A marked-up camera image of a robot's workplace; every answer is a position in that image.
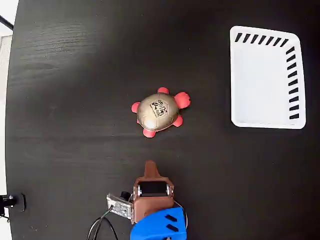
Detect gold shell red turtle toy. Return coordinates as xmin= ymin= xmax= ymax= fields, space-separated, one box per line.
xmin=130 ymin=86 xmax=192 ymax=139

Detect white plastic basket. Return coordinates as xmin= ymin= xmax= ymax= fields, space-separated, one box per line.
xmin=229 ymin=25 xmax=307 ymax=130

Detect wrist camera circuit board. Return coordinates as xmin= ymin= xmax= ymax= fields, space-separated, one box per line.
xmin=106 ymin=190 xmax=135 ymax=221

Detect black pole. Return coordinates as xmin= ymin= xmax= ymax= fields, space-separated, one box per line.
xmin=0 ymin=14 xmax=15 ymax=31

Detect black table clamp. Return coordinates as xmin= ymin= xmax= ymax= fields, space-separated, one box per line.
xmin=0 ymin=193 xmax=27 ymax=213

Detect white red servo cable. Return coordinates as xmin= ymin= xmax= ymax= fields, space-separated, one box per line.
xmin=174 ymin=200 xmax=188 ymax=229

